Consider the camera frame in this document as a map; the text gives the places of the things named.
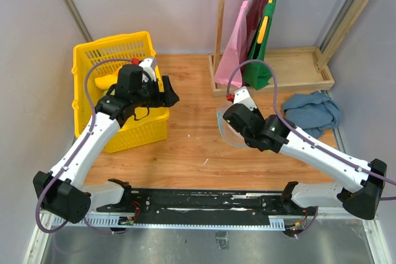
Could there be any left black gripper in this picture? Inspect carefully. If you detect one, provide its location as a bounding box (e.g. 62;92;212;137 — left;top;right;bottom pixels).
132;75;180;108

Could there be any clear zip top bag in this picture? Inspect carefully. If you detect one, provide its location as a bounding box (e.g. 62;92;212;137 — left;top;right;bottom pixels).
216;101;248;148

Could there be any yellow plastic basket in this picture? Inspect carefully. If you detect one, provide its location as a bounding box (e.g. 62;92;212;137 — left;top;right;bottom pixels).
71;31;170;153

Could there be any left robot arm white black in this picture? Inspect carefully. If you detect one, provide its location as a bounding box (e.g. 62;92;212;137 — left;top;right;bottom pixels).
33;57;179;231

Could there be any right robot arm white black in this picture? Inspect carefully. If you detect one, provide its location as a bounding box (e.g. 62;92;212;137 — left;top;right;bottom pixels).
222;103;387;220

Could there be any green hanging bag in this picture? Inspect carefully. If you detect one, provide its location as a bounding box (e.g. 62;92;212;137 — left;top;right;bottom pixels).
243;0;277;90

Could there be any pink hanging bag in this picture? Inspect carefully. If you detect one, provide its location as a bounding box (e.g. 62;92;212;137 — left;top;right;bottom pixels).
214;1;248;87

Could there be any dark red hanging bag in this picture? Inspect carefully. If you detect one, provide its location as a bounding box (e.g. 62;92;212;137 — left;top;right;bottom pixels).
246;0;267;40

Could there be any blue crumpled cloth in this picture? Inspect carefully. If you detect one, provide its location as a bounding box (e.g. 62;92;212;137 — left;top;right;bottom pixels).
282;91;342;138

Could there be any yellow mango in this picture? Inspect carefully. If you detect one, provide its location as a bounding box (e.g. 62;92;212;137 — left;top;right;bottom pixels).
94;71;118;91

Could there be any wooden rack tray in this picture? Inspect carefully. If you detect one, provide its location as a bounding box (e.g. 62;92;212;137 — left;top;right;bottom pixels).
207;0;396;98

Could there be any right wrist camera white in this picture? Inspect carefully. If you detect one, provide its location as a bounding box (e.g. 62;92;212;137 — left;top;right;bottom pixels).
233;87;257;111

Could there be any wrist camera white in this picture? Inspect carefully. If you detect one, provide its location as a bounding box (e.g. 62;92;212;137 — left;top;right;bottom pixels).
139;57;157;82
233;87;257;111

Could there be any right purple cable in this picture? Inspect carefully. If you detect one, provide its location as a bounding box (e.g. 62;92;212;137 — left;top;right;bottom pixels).
227;59;396;240

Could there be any purple cable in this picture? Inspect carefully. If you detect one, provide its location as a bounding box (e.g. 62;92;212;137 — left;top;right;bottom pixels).
227;59;396;240
35;57;139;236

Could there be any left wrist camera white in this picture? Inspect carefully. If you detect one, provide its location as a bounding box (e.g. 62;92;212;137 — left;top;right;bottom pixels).
139;57;157;82

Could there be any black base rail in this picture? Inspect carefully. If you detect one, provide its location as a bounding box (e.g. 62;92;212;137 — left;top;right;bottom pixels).
97;188;314;231

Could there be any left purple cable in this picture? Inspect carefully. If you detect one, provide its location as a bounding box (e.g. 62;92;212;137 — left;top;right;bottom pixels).
35;57;139;236

